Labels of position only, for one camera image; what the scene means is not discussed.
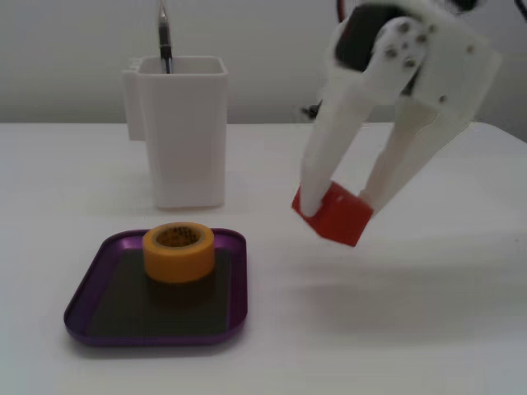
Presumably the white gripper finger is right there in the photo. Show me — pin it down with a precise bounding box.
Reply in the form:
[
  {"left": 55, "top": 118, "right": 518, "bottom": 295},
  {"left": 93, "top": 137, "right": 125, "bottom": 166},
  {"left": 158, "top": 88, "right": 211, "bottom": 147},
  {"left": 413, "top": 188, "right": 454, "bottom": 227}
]
[{"left": 301, "top": 17, "right": 432, "bottom": 216}]

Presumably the small black cable tie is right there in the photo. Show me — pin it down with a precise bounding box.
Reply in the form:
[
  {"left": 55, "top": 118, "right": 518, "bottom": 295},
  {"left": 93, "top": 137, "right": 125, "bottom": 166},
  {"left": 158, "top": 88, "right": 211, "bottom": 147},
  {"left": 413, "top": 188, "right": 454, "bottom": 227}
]
[{"left": 301, "top": 100, "right": 326, "bottom": 119}]

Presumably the black ballpoint pen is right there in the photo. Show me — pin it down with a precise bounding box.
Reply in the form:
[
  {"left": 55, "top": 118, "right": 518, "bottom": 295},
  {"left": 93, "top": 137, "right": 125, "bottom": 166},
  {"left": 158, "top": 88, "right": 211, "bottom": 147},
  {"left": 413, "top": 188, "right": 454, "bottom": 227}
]
[{"left": 157, "top": 0, "right": 175, "bottom": 75}]

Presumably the white plastic pen holder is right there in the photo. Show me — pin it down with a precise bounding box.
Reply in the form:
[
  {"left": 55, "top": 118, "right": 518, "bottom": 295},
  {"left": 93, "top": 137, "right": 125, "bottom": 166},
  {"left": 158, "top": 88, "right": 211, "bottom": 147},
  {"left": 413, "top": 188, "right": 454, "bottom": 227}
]
[{"left": 121, "top": 56, "right": 229, "bottom": 211}]

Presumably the yellow masking tape roll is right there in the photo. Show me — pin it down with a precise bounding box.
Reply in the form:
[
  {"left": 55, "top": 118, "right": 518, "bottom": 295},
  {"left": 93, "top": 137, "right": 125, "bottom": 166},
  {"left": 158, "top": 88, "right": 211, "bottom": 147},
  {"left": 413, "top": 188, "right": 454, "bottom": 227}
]
[{"left": 142, "top": 221, "right": 216, "bottom": 285}]

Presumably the purple metal tray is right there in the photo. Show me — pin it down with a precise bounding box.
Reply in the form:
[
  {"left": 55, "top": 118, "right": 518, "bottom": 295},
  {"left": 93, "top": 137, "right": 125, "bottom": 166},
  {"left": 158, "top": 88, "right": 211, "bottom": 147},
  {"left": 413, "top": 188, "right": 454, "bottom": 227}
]
[{"left": 63, "top": 228, "right": 248, "bottom": 348}]

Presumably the red cube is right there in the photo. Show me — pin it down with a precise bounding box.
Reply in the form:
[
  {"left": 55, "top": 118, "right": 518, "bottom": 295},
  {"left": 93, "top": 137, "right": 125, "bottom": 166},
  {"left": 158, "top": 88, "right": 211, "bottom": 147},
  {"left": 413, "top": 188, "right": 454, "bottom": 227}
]
[{"left": 291, "top": 180, "right": 375, "bottom": 248}]

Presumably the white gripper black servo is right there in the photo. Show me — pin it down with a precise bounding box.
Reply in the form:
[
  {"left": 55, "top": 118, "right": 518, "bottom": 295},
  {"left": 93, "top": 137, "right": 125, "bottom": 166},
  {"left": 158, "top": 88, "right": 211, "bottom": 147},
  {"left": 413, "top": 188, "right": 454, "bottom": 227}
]
[{"left": 324, "top": 0, "right": 503, "bottom": 211}]

